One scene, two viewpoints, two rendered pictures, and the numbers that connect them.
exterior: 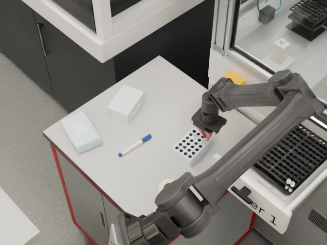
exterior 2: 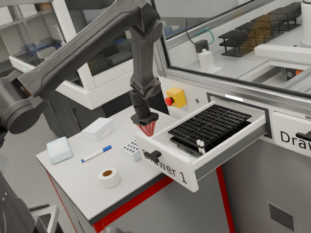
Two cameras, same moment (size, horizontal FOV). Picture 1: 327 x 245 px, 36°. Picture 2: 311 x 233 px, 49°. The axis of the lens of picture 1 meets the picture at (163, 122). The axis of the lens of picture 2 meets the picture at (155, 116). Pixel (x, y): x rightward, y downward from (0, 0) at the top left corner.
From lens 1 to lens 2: 0.89 m
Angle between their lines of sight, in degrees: 27
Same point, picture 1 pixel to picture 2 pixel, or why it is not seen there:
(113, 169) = (73, 171)
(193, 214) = (9, 100)
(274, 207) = (176, 159)
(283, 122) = (105, 17)
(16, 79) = not seen: hidden behind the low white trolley
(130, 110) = (97, 130)
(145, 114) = (113, 135)
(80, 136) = (55, 150)
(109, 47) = (94, 96)
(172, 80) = not seen: hidden behind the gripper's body
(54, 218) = not seen: outside the picture
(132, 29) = (112, 83)
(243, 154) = (65, 47)
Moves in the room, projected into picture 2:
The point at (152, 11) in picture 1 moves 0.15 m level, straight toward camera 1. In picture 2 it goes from (127, 70) to (121, 81)
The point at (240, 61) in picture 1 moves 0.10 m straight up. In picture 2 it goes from (174, 74) to (168, 52)
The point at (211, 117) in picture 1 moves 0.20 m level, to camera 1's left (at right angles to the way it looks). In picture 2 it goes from (140, 109) to (91, 117)
